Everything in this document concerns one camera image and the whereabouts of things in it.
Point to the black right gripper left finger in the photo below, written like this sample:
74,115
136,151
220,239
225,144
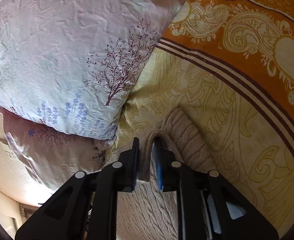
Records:
86,205

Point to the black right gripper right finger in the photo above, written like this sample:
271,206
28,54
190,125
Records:
209,207

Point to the beige cable-knit sweater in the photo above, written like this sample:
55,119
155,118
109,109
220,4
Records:
155,189

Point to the pink floral pillow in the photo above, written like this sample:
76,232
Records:
52,157

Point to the wooden headboard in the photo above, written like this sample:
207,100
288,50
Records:
13,214

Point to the yellow patterned bed cover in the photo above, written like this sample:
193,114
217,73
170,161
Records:
229,65

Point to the lavender floral pillow underneath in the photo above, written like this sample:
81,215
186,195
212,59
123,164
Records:
70,64

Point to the white wall socket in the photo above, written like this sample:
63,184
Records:
7,150

